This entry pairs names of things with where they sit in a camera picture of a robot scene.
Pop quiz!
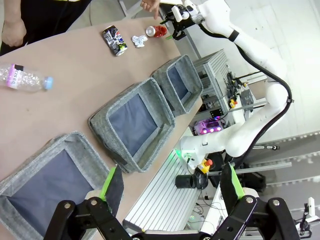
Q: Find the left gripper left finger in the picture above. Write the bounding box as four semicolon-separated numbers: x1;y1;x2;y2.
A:
44;164;133;240

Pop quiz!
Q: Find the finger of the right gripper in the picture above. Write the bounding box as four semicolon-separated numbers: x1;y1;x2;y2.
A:
172;29;187;41
164;12;176;40

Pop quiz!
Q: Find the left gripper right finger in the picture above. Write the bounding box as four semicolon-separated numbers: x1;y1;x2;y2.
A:
212;162;301;240

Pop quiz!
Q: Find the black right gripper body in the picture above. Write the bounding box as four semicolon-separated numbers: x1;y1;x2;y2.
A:
172;18;196;32

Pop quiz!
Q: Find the crushed red drink can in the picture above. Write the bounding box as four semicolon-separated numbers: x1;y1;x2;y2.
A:
145;24;168;39

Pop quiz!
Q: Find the white paper ball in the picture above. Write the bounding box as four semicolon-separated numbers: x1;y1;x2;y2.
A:
131;34;149;49

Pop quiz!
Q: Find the crushed black drink can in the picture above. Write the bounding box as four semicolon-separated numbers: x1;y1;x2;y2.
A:
101;24;129;57

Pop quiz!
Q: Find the clear plastic bottle blue cap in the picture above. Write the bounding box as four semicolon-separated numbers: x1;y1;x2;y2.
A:
0;63;55;93

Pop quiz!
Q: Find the person's left hand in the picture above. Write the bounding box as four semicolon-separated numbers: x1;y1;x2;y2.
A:
139;0;161;20

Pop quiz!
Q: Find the person's right hand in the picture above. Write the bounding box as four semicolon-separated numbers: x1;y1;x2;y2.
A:
1;19;27;48

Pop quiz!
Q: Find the yellow emergency stop button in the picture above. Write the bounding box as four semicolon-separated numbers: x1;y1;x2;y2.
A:
196;158;214;174

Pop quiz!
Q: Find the black cylinder cup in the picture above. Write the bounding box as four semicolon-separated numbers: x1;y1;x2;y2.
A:
174;173;204;190

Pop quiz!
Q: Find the grey fabric basket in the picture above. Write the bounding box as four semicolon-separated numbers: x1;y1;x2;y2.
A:
0;131;111;240
87;77;176;174
150;54;204;117

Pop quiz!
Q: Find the computer with pink lights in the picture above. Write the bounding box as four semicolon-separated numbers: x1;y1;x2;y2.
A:
193;119;224;136

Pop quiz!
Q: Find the white webcam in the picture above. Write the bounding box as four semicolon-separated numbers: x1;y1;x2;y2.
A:
303;196;316;221

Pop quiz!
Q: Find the person in white sweater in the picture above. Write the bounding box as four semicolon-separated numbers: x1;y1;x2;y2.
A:
0;0;92;56

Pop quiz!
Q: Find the aluminium frame rack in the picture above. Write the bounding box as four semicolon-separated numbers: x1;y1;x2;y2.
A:
193;48;235;123

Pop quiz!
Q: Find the slatted aluminium base plate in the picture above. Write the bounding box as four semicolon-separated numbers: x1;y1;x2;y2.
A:
122;147;202;234

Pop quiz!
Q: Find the black camera stand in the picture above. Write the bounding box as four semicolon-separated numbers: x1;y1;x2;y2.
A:
292;202;313;239

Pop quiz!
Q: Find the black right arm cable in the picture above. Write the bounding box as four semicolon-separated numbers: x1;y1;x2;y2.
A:
199;22;294;176

